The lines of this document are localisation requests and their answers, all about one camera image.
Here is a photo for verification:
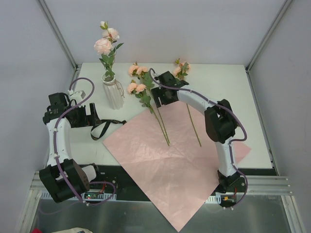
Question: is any black printed ribbon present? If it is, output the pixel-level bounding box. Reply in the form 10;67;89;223
90;119;127;141

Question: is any peach rose stem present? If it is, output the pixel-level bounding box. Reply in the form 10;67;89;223
173;58;202;147
128;62;170;146
127;80;155;114

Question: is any pink wrapping paper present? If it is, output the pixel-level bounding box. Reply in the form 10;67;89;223
102;99;252;233

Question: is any pale pink rose stem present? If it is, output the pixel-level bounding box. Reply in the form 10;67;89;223
94;21;123;82

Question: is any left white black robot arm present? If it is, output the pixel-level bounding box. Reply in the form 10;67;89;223
39;91;103;203

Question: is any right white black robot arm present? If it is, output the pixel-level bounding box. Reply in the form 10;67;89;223
148;68;240;194

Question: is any white ribbed ceramic vase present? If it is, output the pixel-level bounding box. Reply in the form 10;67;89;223
102;75;124;110

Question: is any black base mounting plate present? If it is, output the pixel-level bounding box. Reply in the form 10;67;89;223
88;166;247;203

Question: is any beige cloth bag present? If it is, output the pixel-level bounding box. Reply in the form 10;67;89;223
53;227;92;233

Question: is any red cloth item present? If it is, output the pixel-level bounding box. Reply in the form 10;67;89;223
31;228;42;233

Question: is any left white cable duct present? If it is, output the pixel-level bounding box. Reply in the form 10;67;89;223
41;191;117;202

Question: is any white cable duct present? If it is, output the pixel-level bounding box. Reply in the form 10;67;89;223
41;191;117;202
205;195;221;204

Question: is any right aluminium frame post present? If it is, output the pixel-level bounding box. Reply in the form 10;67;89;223
245;0;294;73

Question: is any right white cable duct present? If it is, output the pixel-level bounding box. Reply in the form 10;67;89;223
205;195;221;204

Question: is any aluminium front rail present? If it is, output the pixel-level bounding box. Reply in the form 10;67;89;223
247;176;294;196

